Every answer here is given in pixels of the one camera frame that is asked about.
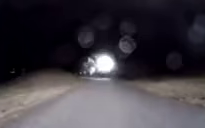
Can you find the grey asphalt path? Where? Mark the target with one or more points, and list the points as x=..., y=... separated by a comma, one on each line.
x=113, y=106

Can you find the dry grass verge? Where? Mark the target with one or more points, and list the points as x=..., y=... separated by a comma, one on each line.
x=183, y=88
x=26, y=91

